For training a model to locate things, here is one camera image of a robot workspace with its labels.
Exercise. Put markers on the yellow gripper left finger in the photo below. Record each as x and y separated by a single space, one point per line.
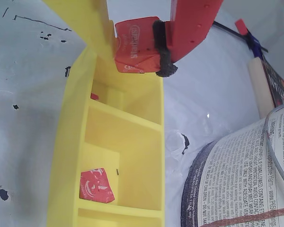
85 19

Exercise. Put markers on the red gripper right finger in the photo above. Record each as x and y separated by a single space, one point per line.
191 23

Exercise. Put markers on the orange candy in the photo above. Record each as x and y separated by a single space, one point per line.
135 47

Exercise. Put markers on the red candy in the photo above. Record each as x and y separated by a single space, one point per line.
94 186
94 96

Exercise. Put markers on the yellow three-compartment box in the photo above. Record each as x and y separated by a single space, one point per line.
132 142

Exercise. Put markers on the wooden stir stick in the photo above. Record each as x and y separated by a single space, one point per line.
260 89

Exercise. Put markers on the black printed card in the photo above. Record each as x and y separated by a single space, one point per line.
277 82

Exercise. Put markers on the white plastic table cover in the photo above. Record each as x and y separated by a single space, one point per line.
26 118

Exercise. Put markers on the paint can with text label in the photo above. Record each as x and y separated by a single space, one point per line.
239 177

